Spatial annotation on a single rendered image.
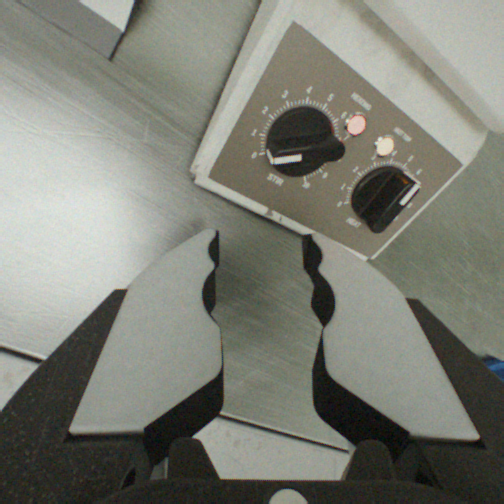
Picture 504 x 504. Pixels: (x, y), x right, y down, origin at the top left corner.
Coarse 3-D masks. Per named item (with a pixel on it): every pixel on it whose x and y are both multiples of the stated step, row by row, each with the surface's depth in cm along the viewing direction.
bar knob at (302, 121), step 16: (288, 112) 13; (304, 112) 12; (320, 112) 13; (272, 128) 13; (288, 128) 13; (304, 128) 13; (320, 128) 13; (272, 144) 13; (288, 144) 12; (304, 144) 12; (320, 144) 12; (336, 144) 12; (272, 160) 12; (288, 160) 12; (304, 160) 12; (320, 160) 12; (336, 160) 13
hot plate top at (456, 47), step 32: (384, 0) 10; (416, 0) 10; (448, 0) 11; (480, 0) 11; (416, 32) 10; (448, 32) 11; (480, 32) 11; (448, 64) 11; (480, 64) 12; (480, 96) 12
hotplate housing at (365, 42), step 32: (288, 0) 11; (320, 0) 11; (352, 0) 11; (256, 32) 13; (320, 32) 11; (352, 32) 11; (384, 32) 12; (256, 64) 12; (352, 64) 12; (384, 64) 12; (416, 64) 13; (224, 96) 14; (416, 96) 13; (448, 96) 14; (224, 128) 13; (448, 128) 14; (480, 128) 15; (224, 192) 15; (288, 224) 17
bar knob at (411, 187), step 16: (368, 176) 15; (384, 176) 15; (400, 176) 14; (368, 192) 15; (384, 192) 15; (400, 192) 14; (416, 192) 14; (368, 208) 16; (384, 208) 15; (400, 208) 15; (368, 224) 15; (384, 224) 15
